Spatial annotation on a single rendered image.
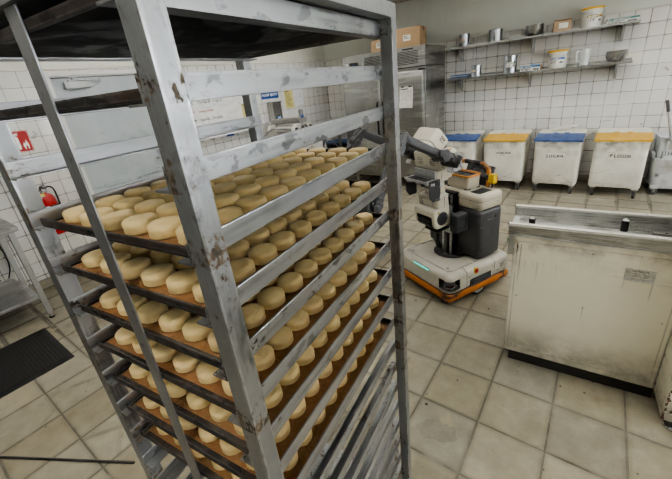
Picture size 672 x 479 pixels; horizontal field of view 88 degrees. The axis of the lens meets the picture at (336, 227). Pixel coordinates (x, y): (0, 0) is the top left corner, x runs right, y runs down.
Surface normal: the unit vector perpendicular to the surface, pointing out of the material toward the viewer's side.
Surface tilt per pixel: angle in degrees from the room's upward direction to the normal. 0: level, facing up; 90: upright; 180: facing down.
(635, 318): 90
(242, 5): 90
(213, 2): 90
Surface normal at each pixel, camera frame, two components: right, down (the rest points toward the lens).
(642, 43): -0.58, 0.37
